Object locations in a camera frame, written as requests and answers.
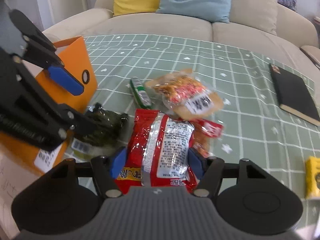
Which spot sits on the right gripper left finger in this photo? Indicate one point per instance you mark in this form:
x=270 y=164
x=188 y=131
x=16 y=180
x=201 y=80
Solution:
x=105 y=171

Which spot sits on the black notebook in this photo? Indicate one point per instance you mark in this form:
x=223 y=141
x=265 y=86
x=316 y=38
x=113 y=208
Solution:
x=293 y=95

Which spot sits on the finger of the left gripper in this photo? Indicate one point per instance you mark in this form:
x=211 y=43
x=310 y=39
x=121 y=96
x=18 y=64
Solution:
x=66 y=80
x=80 y=124

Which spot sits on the small red snack packets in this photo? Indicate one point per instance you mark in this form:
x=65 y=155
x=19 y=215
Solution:
x=204 y=131

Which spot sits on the beige fabric sofa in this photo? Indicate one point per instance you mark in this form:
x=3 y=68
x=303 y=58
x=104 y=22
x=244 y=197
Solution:
x=296 y=43

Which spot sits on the beige back cushion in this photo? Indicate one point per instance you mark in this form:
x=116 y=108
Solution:
x=258 y=14

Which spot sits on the orange spicy snack packet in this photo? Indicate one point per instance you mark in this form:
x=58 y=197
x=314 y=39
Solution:
x=186 y=95

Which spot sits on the orange cardboard box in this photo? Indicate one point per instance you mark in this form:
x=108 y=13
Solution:
x=73 y=54

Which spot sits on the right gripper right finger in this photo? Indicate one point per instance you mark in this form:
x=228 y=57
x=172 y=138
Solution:
x=208 y=171

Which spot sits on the green white candy pack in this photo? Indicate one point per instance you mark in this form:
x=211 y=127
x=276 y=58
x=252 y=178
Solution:
x=139 y=93

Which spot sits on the yellow tissue pack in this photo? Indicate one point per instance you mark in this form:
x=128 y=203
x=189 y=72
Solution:
x=312 y=173

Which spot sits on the dark green seaweed packet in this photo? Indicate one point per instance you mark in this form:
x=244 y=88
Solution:
x=108 y=126

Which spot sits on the green grid tablecloth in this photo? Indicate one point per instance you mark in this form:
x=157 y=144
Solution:
x=254 y=126

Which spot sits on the large red snack bag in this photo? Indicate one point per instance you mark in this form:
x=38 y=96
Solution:
x=157 y=153

